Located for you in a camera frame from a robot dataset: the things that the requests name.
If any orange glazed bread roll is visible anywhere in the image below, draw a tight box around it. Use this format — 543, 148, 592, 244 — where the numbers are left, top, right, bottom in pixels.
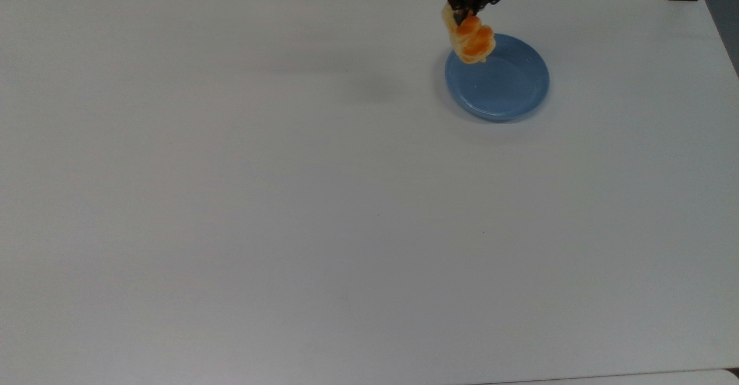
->
442, 2, 497, 65

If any blue round plate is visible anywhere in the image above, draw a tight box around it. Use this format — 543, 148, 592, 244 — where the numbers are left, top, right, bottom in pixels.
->
444, 33, 550, 123

